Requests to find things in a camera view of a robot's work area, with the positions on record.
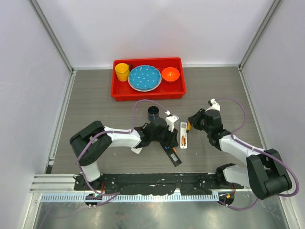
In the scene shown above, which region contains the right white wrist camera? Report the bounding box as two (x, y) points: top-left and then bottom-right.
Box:
(205, 98), (221, 112)

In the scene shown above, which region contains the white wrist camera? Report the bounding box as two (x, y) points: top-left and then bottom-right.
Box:
(165, 110), (179, 132)
(205, 98), (221, 112)

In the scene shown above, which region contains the slim white remote control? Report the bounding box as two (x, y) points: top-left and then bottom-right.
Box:
(180, 122), (187, 149)

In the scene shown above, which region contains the blue polka dot plate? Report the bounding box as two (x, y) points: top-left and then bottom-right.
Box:
(128, 65), (162, 92)

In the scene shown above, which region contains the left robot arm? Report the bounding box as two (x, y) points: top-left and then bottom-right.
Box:
(70, 116), (182, 190)

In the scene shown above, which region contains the yellow handled screwdriver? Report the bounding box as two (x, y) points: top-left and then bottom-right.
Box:
(186, 122), (192, 136)

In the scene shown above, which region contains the orange bowl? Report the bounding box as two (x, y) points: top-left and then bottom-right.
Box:
(161, 67), (180, 83)

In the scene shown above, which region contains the red plastic tray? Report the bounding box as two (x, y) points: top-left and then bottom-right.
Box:
(110, 57), (187, 102)

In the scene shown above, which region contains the slotted cable duct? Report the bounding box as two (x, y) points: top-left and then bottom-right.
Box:
(41, 192), (219, 203)

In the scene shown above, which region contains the black remote control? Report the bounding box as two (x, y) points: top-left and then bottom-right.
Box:
(163, 147), (182, 167)

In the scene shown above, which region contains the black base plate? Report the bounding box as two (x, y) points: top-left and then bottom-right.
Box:
(73, 172), (245, 196)

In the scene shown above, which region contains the yellow ribbed cup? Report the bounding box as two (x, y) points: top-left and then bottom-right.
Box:
(114, 63), (132, 82)

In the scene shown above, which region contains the dark blue round cup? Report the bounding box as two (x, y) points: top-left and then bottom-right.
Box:
(147, 106), (159, 122)

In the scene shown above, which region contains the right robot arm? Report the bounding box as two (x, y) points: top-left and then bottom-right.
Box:
(188, 109), (292, 200)

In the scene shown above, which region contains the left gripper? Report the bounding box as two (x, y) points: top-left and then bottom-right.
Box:
(151, 124), (178, 148)

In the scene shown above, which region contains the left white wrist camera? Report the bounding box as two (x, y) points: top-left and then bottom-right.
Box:
(165, 110), (179, 132)

